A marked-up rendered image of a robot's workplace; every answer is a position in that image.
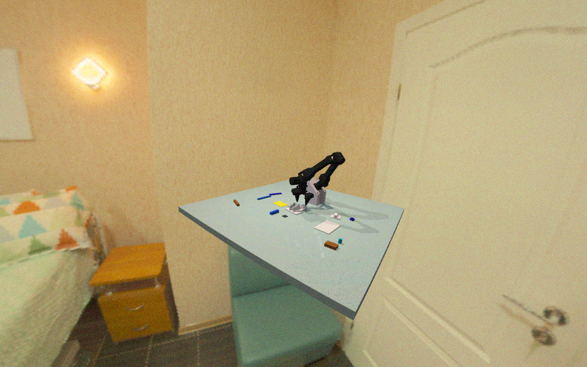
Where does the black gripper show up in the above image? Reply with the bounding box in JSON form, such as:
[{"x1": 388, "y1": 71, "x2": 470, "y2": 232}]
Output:
[{"x1": 295, "y1": 184, "x2": 314, "y2": 206}]

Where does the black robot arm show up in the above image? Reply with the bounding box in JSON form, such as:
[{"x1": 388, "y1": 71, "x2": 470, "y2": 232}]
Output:
[{"x1": 289, "y1": 152, "x2": 345, "y2": 196}]

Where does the orange-brown rectangular block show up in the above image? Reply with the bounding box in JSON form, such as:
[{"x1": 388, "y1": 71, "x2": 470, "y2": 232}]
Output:
[{"x1": 324, "y1": 240, "x2": 338, "y2": 250}]

